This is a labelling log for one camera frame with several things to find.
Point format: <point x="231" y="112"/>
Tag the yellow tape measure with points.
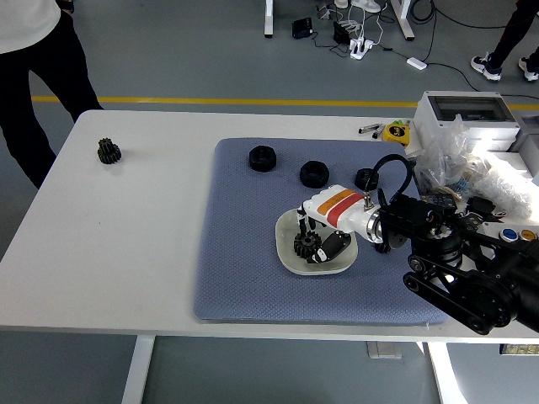
<point x="396" y="134"/>

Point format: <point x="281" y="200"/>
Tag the large black gear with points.
<point x="305" y="248"/>

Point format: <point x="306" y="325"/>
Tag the large black hex nut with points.
<point x="305" y="179"/>
<point x="254" y="162"/>

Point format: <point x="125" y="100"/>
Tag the clear plastic bag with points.
<point x="442" y="160"/>

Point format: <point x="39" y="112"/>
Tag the bubble wrap bag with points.
<point x="505" y="193"/>

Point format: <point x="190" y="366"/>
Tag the black charger box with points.
<point x="302" y="28"/>

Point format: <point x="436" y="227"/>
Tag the grey electrical enclosure box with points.
<point x="429" y="118"/>

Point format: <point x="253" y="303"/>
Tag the grey under-table socket box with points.
<point x="384" y="350"/>

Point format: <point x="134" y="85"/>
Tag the blue-grey textured mat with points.
<point x="236" y="273"/>

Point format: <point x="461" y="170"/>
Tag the white square dish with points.
<point x="286" y="225"/>

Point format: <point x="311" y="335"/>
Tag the white desk leg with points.
<point x="403" y="21"/>
<point x="269" y="19"/>

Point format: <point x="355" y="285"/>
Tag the black digital meter module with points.
<point x="473" y="223"/>
<point x="438" y="200"/>

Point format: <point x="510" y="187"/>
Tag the person with white shoes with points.
<point x="25" y="84"/>

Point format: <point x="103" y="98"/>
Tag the black double stepped gear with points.
<point x="110" y="153"/>

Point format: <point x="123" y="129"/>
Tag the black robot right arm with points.
<point x="463" y="286"/>

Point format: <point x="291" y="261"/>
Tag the person in dark trousers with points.
<point x="505" y="42"/>

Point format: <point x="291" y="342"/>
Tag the white table leg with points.
<point x="446" y="379"/>
<point x="137" y="370"/>

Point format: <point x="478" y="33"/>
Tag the black power adapter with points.
<point x="341" y="33"/>

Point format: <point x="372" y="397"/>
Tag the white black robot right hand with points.
<point x="337" y="206"/>

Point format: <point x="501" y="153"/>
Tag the white power strip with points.
<point x="361" y="48"/>

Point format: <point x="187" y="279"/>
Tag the small black hex nut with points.
<point x="361" y="179"/>

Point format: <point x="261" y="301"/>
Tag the silver marker pen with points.
<point x="368" y="128"/>

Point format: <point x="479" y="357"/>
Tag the white cardboard box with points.
<point x="492" y="139"/>

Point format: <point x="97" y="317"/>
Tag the white small adapter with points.
<point x="417" y="63"/>

